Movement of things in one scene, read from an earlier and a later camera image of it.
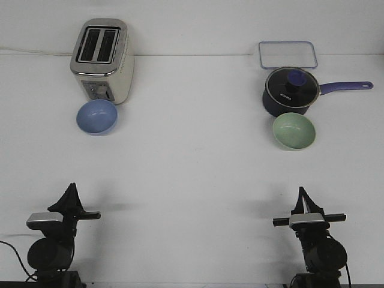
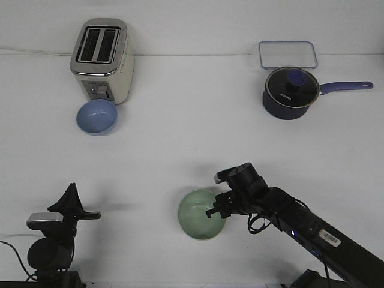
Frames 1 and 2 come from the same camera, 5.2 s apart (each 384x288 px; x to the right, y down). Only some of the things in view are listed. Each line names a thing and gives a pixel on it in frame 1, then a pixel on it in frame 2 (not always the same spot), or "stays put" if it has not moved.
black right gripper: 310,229 → 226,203
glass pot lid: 292,87 stays put
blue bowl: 97,117 stays put
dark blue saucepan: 276,109 stays put
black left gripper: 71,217 stays put
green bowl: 294,130 → 192,216
